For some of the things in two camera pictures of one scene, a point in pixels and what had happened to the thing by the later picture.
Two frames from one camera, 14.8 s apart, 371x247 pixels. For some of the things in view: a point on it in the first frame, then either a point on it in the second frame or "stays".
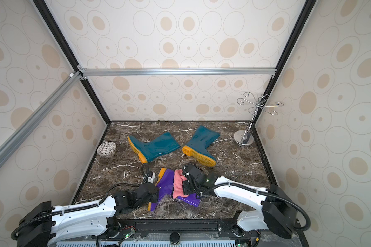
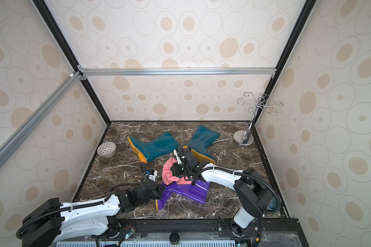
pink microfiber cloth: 178,190 -> 167,175
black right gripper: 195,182 -> 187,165
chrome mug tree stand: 245,137 stays
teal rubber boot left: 146,151 stays
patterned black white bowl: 106,148 stays
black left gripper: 156,194 stays
